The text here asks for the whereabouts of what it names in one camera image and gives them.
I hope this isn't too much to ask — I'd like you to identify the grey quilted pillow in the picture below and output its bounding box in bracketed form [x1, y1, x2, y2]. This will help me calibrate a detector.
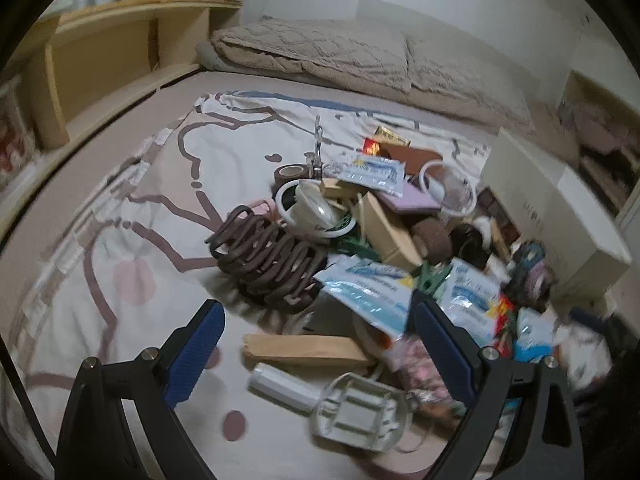
[210, 17, 413, 93]
[405, 35, 543, 126]

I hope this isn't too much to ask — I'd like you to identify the pile of clothes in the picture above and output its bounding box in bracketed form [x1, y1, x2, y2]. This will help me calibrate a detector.
[557, 95, 640, 201]

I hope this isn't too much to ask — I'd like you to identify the purple notebook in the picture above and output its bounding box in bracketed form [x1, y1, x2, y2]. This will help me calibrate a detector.
[375, 180, 441, 213]

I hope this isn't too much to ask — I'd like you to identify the pen with keychain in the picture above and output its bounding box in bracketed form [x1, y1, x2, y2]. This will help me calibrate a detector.
[305, 115, 326, 171]

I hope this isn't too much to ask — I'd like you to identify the flat wooden strip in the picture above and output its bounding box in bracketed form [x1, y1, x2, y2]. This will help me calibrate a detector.
[242, 332, 378, 368]

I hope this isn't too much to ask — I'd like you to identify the brown leather wallet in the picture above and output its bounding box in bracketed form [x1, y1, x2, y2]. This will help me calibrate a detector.
[380, 145, 446, 176]

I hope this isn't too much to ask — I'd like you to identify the brown tape roll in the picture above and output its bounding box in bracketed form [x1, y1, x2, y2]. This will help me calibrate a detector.
[272, 164, 311, 191]

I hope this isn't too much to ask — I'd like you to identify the doll in clear case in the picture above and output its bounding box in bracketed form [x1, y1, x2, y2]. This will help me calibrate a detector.
[0, 85, 41, 196]

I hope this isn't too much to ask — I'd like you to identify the brown hair claw clip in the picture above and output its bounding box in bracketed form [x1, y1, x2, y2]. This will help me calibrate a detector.
[205, 205, 328, 313]

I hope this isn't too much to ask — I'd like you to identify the brown bandage roll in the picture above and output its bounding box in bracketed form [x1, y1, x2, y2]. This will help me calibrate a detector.
[412, 220, 453, 263]

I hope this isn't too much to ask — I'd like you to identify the cartoon printed blanket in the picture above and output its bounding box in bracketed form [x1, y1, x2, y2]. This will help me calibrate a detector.
[0, 90, 640, 480]

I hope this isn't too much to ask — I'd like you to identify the green clip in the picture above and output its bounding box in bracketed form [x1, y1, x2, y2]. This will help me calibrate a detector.
[332, 237, 376, 261]
[410, 260, 453, 306]

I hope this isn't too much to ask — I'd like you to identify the white tube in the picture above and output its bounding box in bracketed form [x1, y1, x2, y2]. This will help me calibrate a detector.
[248, 362, 331, 413]

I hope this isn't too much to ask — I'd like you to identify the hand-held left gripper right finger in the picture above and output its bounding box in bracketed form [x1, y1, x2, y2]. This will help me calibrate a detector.
[412, 296, 586, 480]

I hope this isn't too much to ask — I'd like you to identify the dark red box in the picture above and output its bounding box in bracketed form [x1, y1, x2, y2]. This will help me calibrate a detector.
[475, 187, 523, 241]

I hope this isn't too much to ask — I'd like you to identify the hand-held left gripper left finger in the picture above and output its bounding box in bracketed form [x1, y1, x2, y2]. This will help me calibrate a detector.
[55, 299, 226, 480]

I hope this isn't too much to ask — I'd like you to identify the curved light wooden piece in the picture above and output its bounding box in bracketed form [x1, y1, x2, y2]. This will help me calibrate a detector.
[357, 191, 426, 273]

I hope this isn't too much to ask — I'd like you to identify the clear bag of pink bits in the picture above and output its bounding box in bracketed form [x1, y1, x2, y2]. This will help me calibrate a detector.
[387, 335, 456, 401]

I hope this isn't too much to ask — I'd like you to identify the crocheted yarn pouch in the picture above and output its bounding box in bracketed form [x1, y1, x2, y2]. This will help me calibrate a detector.
[502, 240, 556, 311]

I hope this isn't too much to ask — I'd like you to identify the white plastic frame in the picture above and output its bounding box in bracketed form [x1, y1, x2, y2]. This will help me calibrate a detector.
[310, 372, 413, 453]

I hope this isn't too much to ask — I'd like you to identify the white plastic ring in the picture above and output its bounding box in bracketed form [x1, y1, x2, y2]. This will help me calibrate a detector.
[419, 160, 476, 216]

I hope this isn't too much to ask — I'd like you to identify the beige fleece blanket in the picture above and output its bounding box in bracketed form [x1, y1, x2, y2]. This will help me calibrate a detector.
[197, 40, 581, 171]

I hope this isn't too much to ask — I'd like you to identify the white headboard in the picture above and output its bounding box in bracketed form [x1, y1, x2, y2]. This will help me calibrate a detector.
[356, 0, 576, 61]

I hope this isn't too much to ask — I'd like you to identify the red gold printed packet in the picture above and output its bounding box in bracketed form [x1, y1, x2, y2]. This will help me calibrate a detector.
[492, 295, 518, 341]

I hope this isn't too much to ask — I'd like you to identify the blue snack packet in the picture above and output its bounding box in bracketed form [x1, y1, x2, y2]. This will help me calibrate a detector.
[515, 307, 558, 361]

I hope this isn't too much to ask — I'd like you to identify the wooden wall shelf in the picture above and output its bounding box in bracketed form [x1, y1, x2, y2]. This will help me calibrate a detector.
[20, 0, 243, 148]

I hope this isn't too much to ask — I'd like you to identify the white cardboard shoe box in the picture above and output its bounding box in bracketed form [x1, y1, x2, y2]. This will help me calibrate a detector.
[480, 127, 633, 301]

